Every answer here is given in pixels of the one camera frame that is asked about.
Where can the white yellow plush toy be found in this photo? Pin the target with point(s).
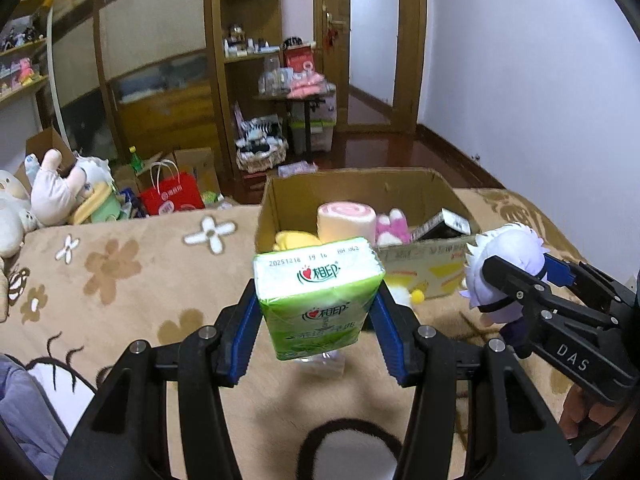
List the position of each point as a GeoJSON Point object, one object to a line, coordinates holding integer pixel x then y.
{"type": "Point", "coordinates": [407, 292]}

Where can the figure display shelf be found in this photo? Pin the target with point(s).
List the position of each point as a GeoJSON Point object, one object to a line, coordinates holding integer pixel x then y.
{"type": "Point", "coordinates": [22, 60]}

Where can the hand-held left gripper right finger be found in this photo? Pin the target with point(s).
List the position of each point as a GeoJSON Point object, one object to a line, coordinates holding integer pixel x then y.
{"type": "Point", "coordinates": [391, 342]}

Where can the green plush toy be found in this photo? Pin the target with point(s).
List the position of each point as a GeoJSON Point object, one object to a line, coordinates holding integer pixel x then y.
{"type": "Point", "coordinates": [97, 205]}

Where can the pink swiss roll plush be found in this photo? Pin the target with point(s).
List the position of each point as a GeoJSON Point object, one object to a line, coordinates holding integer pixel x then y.
{"type": "Point", "coordinates": [345, 222]}

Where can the person's right hand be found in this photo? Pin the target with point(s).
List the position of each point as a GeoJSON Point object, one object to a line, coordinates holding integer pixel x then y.
{"type": "Point", "coordinates": [582, 422]}

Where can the grey-blue cloth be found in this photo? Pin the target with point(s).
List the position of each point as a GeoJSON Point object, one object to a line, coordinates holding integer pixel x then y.
{"type": "Point", "coordinates": [27, 410]}

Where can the flower printed beige blanket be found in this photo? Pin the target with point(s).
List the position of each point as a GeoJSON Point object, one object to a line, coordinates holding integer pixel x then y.
{"type": "Point", "coordinates": [125, 280]}

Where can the green tissue pack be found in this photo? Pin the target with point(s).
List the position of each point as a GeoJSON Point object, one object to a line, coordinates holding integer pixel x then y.
{"type": "Point", "coordinates": [320, 305]}

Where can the wooden wardrobe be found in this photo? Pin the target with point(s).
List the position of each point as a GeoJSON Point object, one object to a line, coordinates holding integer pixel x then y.
{"type": "Point", "coordinates": [155, 50]}

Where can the green bottle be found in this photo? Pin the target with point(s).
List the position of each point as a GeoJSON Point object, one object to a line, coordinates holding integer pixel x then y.
{"type": "Point", "coordinates": [135, 159]}

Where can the pink packets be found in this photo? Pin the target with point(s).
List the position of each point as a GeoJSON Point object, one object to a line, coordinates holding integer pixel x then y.
{"type": "Point", "coordinates": [307, 86]}

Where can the wooden corner shelf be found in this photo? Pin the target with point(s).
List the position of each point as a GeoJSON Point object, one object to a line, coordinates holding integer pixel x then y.
{"type": "Point", "coordinates": [245, 25]}

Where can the white-haired plush doll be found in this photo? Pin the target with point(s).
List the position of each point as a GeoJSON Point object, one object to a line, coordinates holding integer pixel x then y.
{"type": "Point", "coordinates": [510, 245]}

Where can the black tissue pack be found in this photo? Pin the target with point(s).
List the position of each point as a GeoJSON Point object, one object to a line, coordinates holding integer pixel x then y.
{"type": "Point", "coordinates": [440, 225]}

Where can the clear plastic storage box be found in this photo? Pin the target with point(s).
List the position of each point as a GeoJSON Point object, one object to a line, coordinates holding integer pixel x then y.
{"type": "Point", "coordinates": [320, 132]}

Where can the cream plush bear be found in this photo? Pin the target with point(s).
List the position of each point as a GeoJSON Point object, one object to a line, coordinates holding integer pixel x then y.
{"type": "Point", "coordinates": [12, 210]}

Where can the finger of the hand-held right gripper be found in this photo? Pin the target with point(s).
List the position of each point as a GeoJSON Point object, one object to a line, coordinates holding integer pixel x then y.
{"type": "Point", "coordinates": [560, 267]}
{"type": "Point", "coordinates": [505, 275]}

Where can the red paper bag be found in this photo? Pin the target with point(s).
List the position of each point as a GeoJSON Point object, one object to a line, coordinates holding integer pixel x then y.
{"type": "Point", "coordinates": [172, 197]}

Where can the small dark table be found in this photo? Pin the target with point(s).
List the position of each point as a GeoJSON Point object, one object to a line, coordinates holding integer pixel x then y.
{"type": "Point", "coordinates": [305, 105]}

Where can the white fluffy plush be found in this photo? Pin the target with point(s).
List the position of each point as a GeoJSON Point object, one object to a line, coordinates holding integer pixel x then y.
{"type": "Point", "coordinates": [95, 167]}

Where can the woven basket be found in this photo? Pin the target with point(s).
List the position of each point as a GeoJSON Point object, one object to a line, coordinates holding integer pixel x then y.
{"type": "Point", "coordinates": [262, 157]}

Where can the tall open cardboard box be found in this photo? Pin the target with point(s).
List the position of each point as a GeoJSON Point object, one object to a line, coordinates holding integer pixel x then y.
{"type": "Point", "coordinates": [47, 142]}

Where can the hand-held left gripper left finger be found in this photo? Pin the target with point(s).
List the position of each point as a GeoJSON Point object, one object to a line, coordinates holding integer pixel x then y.
{"type": "Point", "coordinates": [239, 342]}

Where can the wooden door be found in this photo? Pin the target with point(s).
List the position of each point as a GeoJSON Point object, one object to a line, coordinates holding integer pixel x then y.
{"type": "Point", "coordinates": [410, 35]}

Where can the red gift bag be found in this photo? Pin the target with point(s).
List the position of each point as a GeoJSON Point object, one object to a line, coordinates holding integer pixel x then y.
{"type": "Point", "coordinates": [299, 58]}

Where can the low cardboard box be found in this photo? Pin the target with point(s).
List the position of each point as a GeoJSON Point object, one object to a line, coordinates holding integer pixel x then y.
{"type": "Point", "coordinates": [197, 167]}

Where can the white pink plush rabbit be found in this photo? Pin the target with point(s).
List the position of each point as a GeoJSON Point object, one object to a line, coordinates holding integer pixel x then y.
{"type": "Point", "coordinates": [52, 192]}

